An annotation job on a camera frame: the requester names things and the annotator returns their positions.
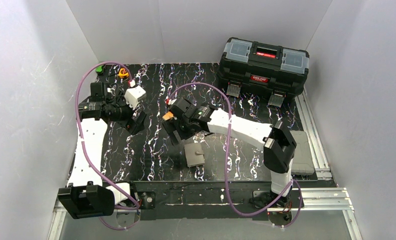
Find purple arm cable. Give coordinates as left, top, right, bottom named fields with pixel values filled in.
left=166, top=82, right=303, bottom=229
left=75, top=61, right=142, bottom=231

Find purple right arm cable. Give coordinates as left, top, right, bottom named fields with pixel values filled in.
left=166, top=82, right=303, bottom=229

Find aluminium frame rails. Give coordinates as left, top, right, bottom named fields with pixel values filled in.
left=47, top=89, right=364, bottom=240

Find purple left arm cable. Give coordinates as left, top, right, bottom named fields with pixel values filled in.
left=75, top=61, right=142, bottom=231

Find grey blue card holder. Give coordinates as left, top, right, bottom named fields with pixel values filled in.
left=184, top=143, right=205, bottom=168

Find green small tool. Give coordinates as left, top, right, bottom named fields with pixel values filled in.
left=95, top=64, right=106, bottom=75

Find yellow tape measure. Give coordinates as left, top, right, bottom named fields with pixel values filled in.
left=118, top=68, right=130, bottom=79

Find black toolbox with clear lids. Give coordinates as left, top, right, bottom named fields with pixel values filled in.
left=216, top=37, right=309, bottom=107

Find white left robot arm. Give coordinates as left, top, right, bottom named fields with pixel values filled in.
left=58, top=82, right=146, bottom=219

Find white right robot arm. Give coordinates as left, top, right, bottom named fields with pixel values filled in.
left=162, top=98, right=297, bottom=198

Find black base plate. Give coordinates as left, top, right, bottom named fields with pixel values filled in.
left=67, top=178, right=338, bottom=222

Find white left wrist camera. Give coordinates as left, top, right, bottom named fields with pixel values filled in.
left=124, top=85, right=146, bottom=110

